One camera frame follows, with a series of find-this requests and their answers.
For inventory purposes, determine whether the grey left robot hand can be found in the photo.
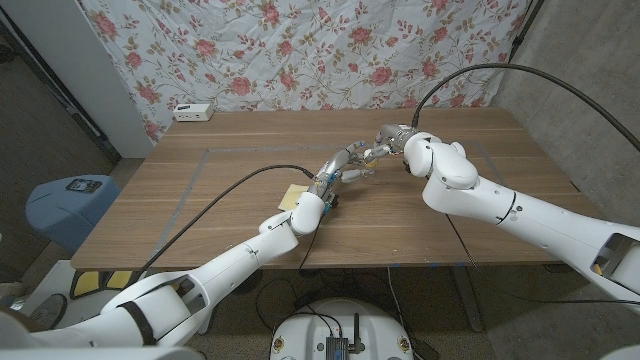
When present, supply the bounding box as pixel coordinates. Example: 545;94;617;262
307;140;375;199

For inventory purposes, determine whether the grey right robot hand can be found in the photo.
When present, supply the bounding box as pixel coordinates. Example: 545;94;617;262
363;123;417;161

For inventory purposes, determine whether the clear medicine bottle white cap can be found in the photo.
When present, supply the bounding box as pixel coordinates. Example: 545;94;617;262
359;149;377;177

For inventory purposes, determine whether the yellow sticky note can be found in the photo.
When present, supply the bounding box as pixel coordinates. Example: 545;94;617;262
277;183;310;212

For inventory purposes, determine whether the floral backdrop cloth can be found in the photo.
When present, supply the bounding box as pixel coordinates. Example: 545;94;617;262
79;0;531;144

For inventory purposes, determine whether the white power strip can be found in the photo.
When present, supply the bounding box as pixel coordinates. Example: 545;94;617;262
172;103;215;123

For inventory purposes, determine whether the white robot torso base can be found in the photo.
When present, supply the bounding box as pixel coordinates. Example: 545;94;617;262
269;298;415;360

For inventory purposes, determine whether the black backdrop pole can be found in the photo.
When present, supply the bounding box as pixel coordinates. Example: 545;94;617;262
509;0;546;49

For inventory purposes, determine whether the grey table leg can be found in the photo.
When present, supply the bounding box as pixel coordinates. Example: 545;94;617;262
449;266;485;333

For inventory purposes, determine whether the white table leg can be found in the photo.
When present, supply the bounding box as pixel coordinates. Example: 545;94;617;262
198;314;220;335

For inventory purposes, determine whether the black power brick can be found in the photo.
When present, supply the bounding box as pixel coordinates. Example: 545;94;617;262
409;337;441;360

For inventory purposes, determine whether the black phone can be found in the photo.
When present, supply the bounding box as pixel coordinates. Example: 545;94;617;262
65;178;103;194

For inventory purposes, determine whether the blue stool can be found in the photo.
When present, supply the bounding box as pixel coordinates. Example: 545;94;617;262
25;174;122;254

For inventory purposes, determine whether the yellow and black mat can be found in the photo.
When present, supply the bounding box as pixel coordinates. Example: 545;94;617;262
69;269;134;300

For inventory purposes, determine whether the grey shoe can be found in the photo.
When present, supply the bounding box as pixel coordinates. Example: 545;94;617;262
28;293;68;330

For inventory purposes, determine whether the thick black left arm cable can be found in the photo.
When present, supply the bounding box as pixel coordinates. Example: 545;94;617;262
124;164;315;291

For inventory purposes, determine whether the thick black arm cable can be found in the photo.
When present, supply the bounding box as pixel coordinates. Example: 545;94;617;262
410;62;640;154
124;164;315;291

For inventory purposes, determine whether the thin black left wrist cable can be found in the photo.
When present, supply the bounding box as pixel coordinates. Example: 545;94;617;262
298;227;319;272

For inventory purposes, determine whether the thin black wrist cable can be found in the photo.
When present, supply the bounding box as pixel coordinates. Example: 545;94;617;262
298;227;319;272
443;213;640;306

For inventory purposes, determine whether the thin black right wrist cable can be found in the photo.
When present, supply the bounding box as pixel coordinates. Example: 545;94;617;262
443;213;640;306

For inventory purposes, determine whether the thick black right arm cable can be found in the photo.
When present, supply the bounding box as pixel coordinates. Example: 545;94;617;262
410;62;640;154

